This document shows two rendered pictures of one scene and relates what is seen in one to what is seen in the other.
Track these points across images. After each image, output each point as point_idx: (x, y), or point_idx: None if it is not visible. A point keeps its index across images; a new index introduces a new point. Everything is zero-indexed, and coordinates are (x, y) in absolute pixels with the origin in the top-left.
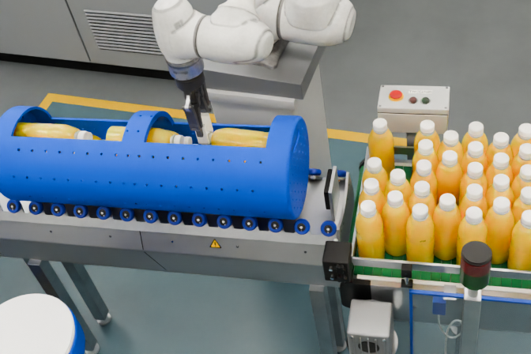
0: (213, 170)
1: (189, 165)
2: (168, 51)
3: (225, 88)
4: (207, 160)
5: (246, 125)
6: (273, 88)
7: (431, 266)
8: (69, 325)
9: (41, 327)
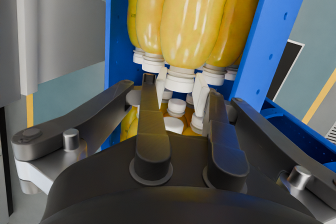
0: (279, 55)
1: (258, 106)
2: None
3: (16, 66)
4: (266, 70)
5: (107, 11)
6: None
7: None
8: None
9: None
